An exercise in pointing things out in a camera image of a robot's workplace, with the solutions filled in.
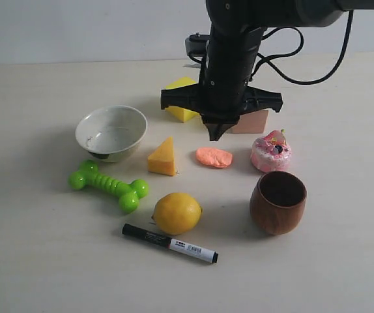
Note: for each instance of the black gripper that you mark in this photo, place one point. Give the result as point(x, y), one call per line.
point(222, 92)

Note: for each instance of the orange-pink clay lump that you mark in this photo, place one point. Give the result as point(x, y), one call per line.
point(214, 157)

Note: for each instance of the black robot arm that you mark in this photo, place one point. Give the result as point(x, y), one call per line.
point(235, 17)

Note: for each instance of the yellow foam cube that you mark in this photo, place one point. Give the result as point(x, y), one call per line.
point(181, 114)

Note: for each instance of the light wooden cube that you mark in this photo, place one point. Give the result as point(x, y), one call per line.
point(251, 123)

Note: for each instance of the pink toy cake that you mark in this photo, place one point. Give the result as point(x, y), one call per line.
point(271, 152)

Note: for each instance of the orange cheese wedge sponge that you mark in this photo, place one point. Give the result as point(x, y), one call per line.
point(162, 159)

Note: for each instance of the yellow lemon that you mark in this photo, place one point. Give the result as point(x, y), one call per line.
point(177, 213)

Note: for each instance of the brown wooden cup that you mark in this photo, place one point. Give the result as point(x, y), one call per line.
point(277, 203)

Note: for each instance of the white ceramic bowl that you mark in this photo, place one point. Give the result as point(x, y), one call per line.
point(112, 134)

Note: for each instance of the green toy bone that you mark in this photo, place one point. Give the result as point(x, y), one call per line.
point(128, 194)

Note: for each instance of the black white marker pen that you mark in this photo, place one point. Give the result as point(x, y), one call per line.
point(169, 243)

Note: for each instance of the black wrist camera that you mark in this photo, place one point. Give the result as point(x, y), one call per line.
point(197, 48)

